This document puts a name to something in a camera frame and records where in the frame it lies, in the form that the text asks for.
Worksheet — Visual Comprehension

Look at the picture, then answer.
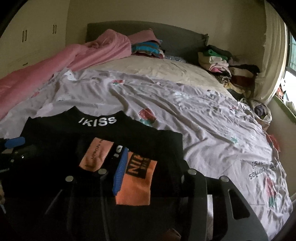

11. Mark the black IKISS shirt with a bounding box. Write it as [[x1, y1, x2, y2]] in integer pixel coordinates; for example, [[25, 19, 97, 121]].
[[1, 108, 189, 240]]

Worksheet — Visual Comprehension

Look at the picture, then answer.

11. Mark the dark grey headboard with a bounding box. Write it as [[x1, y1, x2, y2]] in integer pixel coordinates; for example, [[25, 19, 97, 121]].
[[85, 21, 209, 59]]

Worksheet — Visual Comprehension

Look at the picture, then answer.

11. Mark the window with grille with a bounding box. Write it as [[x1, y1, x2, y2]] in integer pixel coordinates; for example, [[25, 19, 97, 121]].
[[284, 33, 296, 103]]

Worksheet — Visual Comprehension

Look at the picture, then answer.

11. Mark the pink blanket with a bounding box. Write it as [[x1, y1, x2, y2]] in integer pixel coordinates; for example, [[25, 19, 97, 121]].
[[1, 29, 162, 118]]

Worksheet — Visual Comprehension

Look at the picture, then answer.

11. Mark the white strawberry print bedsheet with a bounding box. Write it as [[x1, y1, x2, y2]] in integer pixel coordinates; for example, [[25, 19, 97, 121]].
[[1, 69, 293, 239]]

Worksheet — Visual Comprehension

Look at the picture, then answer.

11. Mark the cluttered window sill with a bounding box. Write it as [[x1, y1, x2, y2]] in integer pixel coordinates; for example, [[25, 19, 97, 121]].
[[273, 85, 296, 123]]

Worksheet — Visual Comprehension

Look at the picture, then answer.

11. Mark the cream wardrobe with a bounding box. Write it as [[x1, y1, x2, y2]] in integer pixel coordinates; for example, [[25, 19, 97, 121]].
[[1, 1, 70, 77]]

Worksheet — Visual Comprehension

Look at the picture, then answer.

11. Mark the cream mattress cover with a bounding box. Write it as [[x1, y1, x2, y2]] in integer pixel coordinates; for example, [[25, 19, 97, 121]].
[[90, 56, 233, 98]]

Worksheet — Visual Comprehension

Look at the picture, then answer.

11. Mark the clothes bag beside bed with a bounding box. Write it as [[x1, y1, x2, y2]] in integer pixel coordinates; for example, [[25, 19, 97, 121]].
[[240, 98, 273, 131]]

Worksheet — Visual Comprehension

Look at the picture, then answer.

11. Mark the pile of mixed clothes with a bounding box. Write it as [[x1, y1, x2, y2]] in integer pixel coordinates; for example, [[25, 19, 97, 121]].
[[198, 45, 260, 100]]

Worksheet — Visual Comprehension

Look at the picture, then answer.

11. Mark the cream curtain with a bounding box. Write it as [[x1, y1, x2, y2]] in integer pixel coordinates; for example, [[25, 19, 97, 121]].
[[253, 1, 288, 104]]

